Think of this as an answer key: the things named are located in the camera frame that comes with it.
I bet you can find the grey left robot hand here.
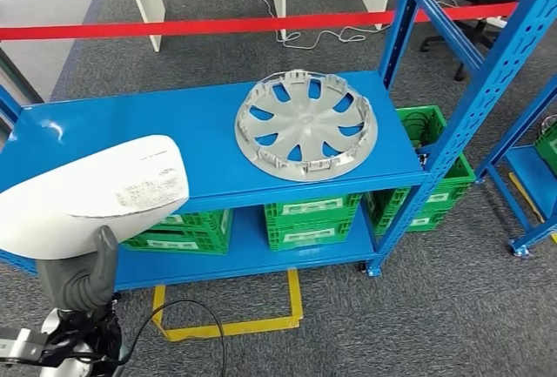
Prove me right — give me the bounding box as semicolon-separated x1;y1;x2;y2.
35;225;119;313

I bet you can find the white plastic car part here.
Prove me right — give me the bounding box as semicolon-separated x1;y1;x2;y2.
0;134;190;261

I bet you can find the blue metal shelf rack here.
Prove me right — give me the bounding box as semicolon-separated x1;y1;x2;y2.
474;74;557;259
0;0;557;292

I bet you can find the green plastic crate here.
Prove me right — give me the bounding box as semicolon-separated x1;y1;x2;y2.
264;192;362;252
534;114;557;177
121;208;234;256
365;104;476;237

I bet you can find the red barrier tape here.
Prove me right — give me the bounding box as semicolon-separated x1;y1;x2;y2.
0;2;519;42

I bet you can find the grey wheel hubcap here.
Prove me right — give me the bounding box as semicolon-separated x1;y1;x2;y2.
234;70;378;183

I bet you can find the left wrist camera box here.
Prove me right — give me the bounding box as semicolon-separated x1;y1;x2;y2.
0;327;47;367

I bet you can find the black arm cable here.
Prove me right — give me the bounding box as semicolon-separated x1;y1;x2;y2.
117;299;228;377

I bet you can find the black cable bundle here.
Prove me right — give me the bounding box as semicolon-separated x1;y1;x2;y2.
402;110;432;150

